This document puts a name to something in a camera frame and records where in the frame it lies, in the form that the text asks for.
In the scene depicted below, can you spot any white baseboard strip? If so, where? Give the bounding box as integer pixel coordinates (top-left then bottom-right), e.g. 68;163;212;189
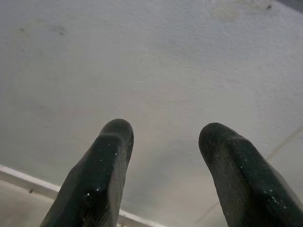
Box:
0;165;154;227

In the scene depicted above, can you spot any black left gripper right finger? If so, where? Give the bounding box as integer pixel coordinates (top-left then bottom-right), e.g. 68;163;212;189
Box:
198;122;303;227

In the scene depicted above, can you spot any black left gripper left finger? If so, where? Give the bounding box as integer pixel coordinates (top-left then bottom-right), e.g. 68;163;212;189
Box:
39;118;134;227

